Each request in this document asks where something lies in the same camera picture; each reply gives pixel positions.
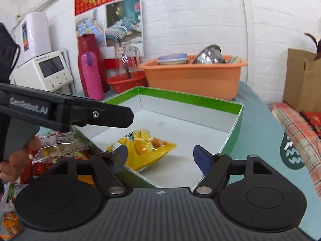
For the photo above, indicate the clear snack pack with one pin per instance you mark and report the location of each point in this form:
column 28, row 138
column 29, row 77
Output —
column 56, row 145

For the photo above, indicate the pink thermos bottle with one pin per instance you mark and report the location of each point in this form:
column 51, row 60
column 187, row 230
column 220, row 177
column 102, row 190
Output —
column 91, row 76

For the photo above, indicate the yellow snack bag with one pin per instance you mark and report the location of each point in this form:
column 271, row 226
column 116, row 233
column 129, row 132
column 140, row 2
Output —
column 143, row 149

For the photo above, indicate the red plastic basket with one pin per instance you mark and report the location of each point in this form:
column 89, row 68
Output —
column 121, row 83

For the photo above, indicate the bedroom photo poster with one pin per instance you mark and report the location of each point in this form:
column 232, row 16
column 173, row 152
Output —
column 112, row 23

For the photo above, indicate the white water purifier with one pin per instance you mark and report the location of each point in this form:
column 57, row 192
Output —
column 33, row 37

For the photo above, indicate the person's left hand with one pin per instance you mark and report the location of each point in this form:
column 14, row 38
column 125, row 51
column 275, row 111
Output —
column 13, row 168

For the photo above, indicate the white water dispenser machine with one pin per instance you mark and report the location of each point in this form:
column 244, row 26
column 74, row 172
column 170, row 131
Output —
column 47, row 72

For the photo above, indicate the brown cardboard box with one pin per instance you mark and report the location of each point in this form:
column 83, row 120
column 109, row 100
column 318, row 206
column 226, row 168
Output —
column 302, row 87

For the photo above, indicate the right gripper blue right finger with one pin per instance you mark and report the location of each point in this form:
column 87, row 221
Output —
column 215, row 169

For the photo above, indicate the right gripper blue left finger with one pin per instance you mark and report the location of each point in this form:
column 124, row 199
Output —
column 105, row 165

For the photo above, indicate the glass pitcher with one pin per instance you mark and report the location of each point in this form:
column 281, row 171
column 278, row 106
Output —
column 127, row 59

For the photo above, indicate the green cardboard box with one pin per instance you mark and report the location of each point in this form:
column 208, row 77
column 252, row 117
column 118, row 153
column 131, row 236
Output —
column 183, row 119

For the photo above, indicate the orange plastic basin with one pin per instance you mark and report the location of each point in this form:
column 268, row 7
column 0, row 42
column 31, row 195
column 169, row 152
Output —
column 211, row 80

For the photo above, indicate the stainless steel bowl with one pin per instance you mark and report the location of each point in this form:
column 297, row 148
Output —
column 210, row 55

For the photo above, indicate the plaid bed mat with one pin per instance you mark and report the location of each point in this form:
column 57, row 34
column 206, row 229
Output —
column 303, row 129

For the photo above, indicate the dark red thermos jug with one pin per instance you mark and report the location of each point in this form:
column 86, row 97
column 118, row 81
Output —
column 87, row 42

